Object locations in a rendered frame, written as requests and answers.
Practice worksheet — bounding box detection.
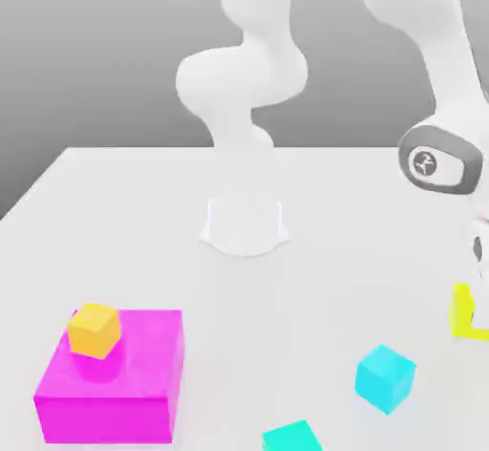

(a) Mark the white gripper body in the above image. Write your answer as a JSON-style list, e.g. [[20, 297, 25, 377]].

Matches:
[[471, 275, 489, 331]]

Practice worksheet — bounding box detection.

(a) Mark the small yellow cube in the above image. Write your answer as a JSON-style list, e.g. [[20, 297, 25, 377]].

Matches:
[[449, 282, 489, 342]]

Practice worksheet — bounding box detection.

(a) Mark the small cyan cube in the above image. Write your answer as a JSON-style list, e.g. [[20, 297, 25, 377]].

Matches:
[[353, 343, 418, 417]]

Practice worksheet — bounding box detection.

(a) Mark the small teal cube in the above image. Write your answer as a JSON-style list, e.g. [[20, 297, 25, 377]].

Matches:
[[261, 419, 324, 451]]

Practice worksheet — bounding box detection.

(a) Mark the small orange cube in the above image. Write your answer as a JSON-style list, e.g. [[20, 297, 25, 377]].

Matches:
[[67, 302, 122, 360]]

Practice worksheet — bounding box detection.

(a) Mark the large magenta box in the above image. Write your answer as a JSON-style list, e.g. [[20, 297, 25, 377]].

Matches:
[[32, 307, 184, 445]]

